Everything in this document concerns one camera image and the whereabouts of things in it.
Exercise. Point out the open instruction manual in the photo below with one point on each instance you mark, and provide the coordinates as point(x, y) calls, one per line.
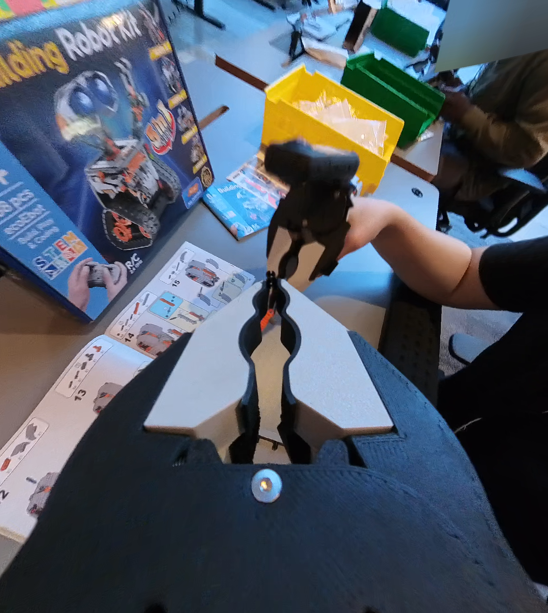
point(39, 455)

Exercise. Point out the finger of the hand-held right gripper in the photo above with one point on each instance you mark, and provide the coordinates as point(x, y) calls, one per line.
point(283, 249)
point(329, 251)

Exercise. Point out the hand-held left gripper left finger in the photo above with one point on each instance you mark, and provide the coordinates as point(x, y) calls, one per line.
point(197, 383)

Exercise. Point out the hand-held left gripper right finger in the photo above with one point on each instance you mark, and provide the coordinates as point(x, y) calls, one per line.
point(336, 383)

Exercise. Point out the green plastic bin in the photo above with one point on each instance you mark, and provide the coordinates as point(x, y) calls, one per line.
point(398, 31)
point(398, 110)

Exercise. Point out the person's right forearm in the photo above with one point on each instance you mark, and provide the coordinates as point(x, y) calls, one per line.
point(432, 258)

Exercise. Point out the clear plastic bags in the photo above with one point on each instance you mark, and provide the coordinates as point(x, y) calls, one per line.
point(346, 119)

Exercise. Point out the black textured pad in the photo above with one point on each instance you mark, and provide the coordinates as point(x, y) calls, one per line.
point(410, 335)

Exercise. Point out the orange toy beam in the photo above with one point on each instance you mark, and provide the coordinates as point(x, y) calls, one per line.
point(267, 320)

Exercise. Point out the person's right hand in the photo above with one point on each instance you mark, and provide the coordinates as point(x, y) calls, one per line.
point(370, 220)

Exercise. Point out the person's black shirt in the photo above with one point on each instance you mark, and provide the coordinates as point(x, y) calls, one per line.
point(518, 383)

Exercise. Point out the blue booklet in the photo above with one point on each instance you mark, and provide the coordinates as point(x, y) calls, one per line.
point(235, 206)

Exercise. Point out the large yellow plastic bin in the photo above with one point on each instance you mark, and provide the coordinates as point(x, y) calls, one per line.
point(312, 129)

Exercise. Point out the printed sticker sheet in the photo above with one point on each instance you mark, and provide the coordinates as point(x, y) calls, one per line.
point(259, 179)

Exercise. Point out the blue toy robot box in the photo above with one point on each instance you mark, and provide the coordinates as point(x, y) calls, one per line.
point(87, 119)

